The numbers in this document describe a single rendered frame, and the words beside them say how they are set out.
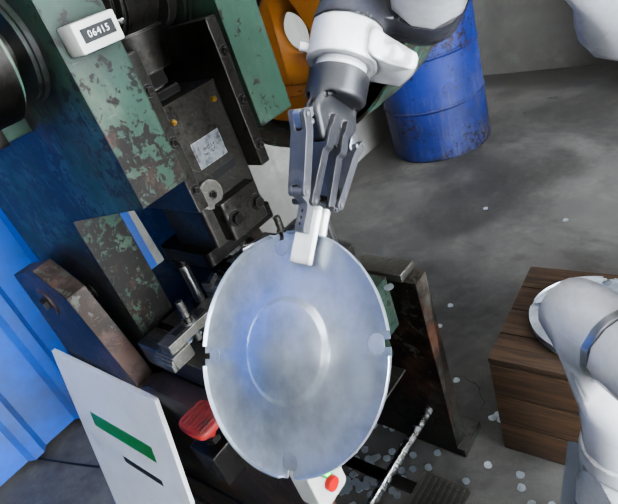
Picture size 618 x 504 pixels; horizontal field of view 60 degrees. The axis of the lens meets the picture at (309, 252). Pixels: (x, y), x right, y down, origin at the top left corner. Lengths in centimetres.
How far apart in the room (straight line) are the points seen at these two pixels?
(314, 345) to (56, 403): 182
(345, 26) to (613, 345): 49
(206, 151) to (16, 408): 152
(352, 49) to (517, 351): 95
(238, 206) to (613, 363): 66
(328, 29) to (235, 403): 47
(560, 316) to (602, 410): 14
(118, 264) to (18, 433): 120
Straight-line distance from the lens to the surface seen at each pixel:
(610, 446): 87
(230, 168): 105
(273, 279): 67
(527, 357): 140
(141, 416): 139
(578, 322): 78
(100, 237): 119
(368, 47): 66
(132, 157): 87
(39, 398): 232
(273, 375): 66
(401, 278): 122
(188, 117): 99
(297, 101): 129
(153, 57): 100
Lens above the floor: 135
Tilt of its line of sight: 30 degrees down
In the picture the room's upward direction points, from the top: 20 degrees counter-clockwise
